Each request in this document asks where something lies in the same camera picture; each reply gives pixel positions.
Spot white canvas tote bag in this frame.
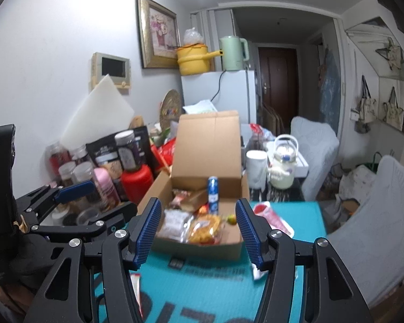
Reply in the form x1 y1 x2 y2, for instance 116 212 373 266
383 87 404 131
357 76 378 123

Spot white floral bag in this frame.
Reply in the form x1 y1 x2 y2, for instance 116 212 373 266
340 166 379 202

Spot blue candy tube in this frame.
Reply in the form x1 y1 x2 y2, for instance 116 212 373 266
207 176 220 215

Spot white paper sheet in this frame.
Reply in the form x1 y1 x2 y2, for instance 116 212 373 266
183 100 219 115

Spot white cartoon water bottle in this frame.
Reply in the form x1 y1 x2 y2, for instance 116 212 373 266
267 135 300 189

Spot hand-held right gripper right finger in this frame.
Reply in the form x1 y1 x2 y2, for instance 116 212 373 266
235 198 374 323

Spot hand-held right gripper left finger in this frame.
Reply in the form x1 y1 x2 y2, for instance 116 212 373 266
23 197 163 323

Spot green electric kettle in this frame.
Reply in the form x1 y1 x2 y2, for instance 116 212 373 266
220 36 249 72

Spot black pouch with beige label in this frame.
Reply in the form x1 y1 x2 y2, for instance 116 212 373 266
86 138 122 179

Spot white paper roll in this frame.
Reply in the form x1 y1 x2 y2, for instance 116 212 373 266
246 150 268 189

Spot red gift box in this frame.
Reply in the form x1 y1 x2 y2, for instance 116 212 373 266
153 138 177 172

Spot white foam board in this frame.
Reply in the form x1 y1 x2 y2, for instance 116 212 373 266
60 75 135 150

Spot waffle cookie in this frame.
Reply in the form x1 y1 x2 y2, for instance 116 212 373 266
189 215 223 244

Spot black power cable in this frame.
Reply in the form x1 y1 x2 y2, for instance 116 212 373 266
210 71 228 103

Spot small grey covered chair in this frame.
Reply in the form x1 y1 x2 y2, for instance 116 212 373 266
290 116 340 202

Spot brown cardboard box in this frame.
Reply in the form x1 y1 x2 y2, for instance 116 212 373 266
136 110 251 261

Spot red plastic container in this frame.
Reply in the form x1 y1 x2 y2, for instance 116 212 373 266
121 164 154 204

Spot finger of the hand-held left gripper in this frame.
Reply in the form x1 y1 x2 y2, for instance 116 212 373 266
15 180 96 224
30 201 138 243

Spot pink bottle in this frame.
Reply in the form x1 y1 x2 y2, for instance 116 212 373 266
93 168 121 206

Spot yellow pot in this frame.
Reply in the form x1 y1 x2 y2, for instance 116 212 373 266
177 44 224 75

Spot large grey covered chair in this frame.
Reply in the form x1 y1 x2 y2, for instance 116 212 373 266
326 155 404 310

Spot framed flower picture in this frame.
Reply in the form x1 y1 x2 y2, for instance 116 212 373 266
136 0 180 69

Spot clear plastic bag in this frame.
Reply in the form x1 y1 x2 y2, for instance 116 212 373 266
183 27 205 46

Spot teal bubble mat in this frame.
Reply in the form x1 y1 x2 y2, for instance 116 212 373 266
94 202 327 323

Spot white mini fridge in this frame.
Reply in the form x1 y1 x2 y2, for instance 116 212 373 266
181 70 257 125

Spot round woven tray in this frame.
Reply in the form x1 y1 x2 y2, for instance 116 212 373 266
159 89 184 132

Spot cluster of clear plastic jars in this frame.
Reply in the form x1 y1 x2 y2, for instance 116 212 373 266
45 141 100 226

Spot red white snack packet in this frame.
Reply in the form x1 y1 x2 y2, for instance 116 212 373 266
130 272 144 313

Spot pink cone-shaped packet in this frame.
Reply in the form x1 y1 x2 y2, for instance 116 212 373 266
252 202 295 239

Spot blue plastic-wrapped panel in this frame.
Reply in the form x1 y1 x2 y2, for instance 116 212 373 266
320 52 342 132

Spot star wall decoration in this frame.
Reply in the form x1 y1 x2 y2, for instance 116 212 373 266
376 37 404 71

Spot black white patterned cloth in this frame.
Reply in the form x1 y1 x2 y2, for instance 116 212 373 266
251 178 304 202

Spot red printed plastic bag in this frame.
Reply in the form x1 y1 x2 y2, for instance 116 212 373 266
249 123 277 142

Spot leaning brown boards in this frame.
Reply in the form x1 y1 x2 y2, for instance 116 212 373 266
261 104 285 135

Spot beige wall intercom panel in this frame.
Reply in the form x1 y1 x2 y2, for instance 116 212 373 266
89 52 132 95

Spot dark brown door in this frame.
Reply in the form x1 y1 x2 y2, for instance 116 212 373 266
259 47 298 132

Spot white snack pouch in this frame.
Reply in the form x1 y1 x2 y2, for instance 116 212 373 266
160 209 193 241

